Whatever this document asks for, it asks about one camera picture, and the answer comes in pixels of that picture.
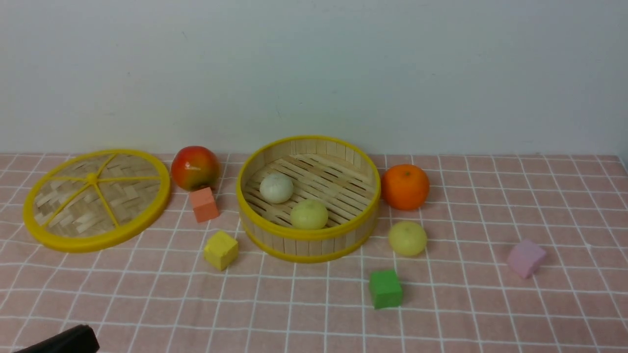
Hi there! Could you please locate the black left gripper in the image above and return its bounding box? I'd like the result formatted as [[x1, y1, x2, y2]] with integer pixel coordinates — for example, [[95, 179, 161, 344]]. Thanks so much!
[[18, 324, 101, 353]]

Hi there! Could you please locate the white bun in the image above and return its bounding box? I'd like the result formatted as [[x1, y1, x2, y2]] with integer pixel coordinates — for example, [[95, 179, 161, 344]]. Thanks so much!
[[259, 173, 294, 204]]

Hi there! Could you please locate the yellow bun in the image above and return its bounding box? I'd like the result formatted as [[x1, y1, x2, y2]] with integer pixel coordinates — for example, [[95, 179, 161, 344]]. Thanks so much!
[[388, 221, 428, 257], [290, 199, 328, 230]]

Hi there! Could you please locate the yellow bamboo steamer lid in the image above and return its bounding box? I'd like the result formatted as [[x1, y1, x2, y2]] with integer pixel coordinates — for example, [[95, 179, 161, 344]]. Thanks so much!
[[23, 149, 171, 253]]

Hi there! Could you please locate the yellow bamboo steamer tray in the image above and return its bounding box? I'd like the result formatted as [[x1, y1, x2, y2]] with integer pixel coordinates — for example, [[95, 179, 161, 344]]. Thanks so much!
[[237, 135, 381, 263]]

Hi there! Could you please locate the yellow foam cube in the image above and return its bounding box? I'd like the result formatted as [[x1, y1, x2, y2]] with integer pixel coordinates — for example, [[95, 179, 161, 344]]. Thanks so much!
[[203, 230, 238, 271]]

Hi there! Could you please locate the orange foam cube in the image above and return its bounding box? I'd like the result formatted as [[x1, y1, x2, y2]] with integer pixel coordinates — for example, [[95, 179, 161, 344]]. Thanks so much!
[[190, 187, 220, 223]]

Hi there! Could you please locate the red apple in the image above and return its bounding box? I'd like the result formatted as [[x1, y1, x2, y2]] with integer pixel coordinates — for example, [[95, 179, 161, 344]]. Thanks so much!
[[170, 146, 221, 192]]

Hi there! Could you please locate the green foam cube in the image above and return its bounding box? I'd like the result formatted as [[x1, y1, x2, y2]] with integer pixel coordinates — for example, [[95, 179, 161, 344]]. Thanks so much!
[[368, 270, 402, 310]]

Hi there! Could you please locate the orange fruit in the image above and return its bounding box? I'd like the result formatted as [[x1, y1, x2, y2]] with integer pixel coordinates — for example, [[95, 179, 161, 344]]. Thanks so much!
[[381, 164, 430, 211]]

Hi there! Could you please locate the pink checkered tablecloth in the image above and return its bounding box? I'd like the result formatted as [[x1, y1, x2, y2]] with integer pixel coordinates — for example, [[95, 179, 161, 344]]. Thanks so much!
[[0, 152, 628, 353]]

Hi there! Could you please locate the pink foam cube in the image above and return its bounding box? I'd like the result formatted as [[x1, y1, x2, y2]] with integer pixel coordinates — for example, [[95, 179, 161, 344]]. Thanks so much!
[[507, 239, 547, 279]]

